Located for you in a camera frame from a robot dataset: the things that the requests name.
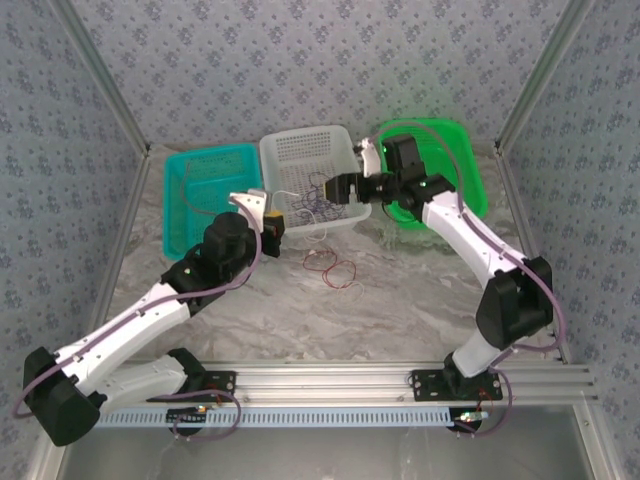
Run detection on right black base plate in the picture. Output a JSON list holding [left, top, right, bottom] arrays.
[[410, 368, 504, 402]]

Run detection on left base mauve cable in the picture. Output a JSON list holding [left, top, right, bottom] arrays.
[[149, 389, 243, 443]]

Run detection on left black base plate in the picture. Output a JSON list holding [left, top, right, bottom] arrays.
[[145, 368, 238, 403]]

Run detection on red cable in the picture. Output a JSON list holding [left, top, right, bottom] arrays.
[[301, 249, 360, 292]]

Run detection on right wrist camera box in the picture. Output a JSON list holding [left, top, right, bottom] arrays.
[[353, 138, 384, 177]]

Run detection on right arm mauve harness cable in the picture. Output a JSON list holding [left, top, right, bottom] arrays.
[[369, 119, 567, 374]]

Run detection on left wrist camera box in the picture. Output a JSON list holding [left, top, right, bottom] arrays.
[[228, 188, 275, 229]]

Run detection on metal lower tray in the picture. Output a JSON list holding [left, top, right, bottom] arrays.
[[27, 403, 619, 480]]

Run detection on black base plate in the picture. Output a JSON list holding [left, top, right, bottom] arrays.
[[145, 368, 238, 403], [410, 368, 504, 402]]

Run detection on left small circuit board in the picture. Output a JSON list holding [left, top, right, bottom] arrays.
[[166, 405, 210, 427]]

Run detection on right small circuit board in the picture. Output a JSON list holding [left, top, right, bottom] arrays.
[[452, 409, 490, 434]]

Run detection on aluminium frame post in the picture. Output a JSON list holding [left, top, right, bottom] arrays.
[[49, 0, 153, 157], [493, 0, 597, 157]]

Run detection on white slotted cable duct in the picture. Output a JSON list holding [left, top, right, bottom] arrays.
[[94, 407, 455, 430]]

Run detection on arm mauve harness cable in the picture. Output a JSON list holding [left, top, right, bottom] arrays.
[[10, 194, 265, 419], [369, 119, 567, 374]]

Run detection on small circuit board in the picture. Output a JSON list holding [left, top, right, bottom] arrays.
[[166, 405, 210, 427], [452, 409, 490, 434]]

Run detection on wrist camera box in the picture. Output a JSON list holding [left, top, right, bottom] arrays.
[[353, 138, 384, 177], [228, 188, 275, 229]]

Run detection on aluminium side rail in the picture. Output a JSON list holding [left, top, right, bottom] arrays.
[[82, 149, 154, 351], [494, 147, 574, 364]]

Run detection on teal plastic basket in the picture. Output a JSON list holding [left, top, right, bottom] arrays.
[[162, 143, 265, 261]]

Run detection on base mauve cable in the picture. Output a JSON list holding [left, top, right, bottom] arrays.
[[149, 389, 243, 443], [455, 367, 515, 438]]

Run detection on white plastic basket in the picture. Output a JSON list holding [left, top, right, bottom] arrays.
[[258, 124, 373, 238]]

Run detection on grey cable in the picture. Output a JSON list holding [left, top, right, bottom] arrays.
[[178, 159, 224, 217]]

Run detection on green plastic basket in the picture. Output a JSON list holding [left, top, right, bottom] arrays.
[[375, 117, 490, 232]]

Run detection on left arm mauve harness cable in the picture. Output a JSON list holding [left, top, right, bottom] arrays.
[[10, 194, 265, 419]]

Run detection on right base mauve cable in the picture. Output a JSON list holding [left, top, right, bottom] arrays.
[[455, 367, 515, 438]]

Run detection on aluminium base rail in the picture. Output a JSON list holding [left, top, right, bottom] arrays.
[[99, 360, 600, 405]]

